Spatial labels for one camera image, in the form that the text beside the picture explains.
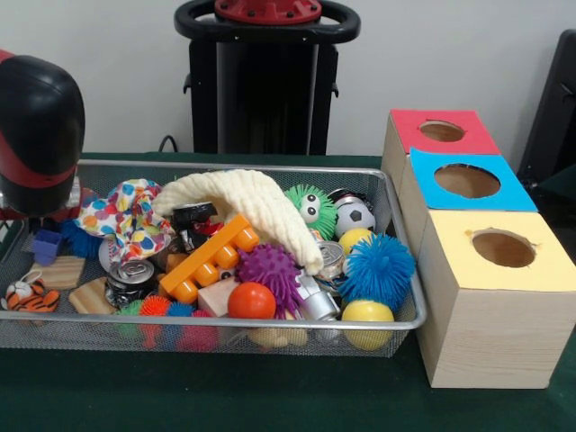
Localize small soccer ball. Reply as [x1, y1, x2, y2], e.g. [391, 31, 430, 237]
[333, 196, 377, 238]

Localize orange ball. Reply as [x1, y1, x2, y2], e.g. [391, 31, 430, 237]
[227, 282, 277, 320]

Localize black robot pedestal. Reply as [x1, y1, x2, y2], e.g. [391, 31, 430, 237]
[174, 0, 363, 156]

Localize shallow clear mesh bin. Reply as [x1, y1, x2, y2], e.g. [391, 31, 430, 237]
[0, 160, 429, 359]

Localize orange toy building block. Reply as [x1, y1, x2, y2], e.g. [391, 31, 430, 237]
[160, 214, 262, 305]

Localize dark green table cloth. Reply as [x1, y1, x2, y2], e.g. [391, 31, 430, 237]
[0, 151, 576, 432]

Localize orange tiger striped toy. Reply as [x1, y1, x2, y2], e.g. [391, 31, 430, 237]
[4, 279, 61, 314]

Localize large blue spiky ball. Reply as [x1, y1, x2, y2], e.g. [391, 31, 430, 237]
[340, 234, 417, 312]

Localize colourful patterned cloth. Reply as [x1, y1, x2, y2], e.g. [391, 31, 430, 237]
[76, 178, 177, 264]

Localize black chair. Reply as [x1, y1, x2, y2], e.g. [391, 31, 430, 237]
[520, 30, 576, 190]

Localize dark metal can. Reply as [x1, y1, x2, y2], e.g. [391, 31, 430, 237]
[106, 259, 157, 307]

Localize yellow ball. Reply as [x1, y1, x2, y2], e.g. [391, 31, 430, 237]
[342, 300, 397, 352]

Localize wooden box with three holes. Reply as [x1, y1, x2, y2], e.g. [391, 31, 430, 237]
[382, 109, 576, 390]

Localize purple spiky ball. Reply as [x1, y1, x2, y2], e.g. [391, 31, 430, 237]
[236, 243, 305, 318]

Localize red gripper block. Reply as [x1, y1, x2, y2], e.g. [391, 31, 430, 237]
[0, 205, 80, 223]

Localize cream knitted cloth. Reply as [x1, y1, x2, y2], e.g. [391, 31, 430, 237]
[153, 169, 326, 275]

